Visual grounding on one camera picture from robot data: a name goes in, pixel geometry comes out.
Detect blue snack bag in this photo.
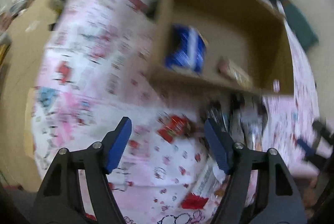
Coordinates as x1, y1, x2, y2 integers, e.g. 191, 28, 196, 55
165, 24, 207, 75

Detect pink cartoon print bedsheet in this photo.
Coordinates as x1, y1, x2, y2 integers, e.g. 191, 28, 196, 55
32, 0, 318, 223

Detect pink cartoon snack pack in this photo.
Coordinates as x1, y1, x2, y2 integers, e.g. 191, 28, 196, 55
217, 57, 254, 88

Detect open cardboard box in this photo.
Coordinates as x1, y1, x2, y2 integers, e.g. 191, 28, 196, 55
148, 0, 294, 95

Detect red rice cake snack pack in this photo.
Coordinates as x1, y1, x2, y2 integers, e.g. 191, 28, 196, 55
157, 114, 192, 144

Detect teal cushion at wall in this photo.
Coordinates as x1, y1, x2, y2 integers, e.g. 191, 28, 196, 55
269, 0, 319, 52

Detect red white snack bar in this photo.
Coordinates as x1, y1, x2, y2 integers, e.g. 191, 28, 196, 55
181, 157, 226, 210

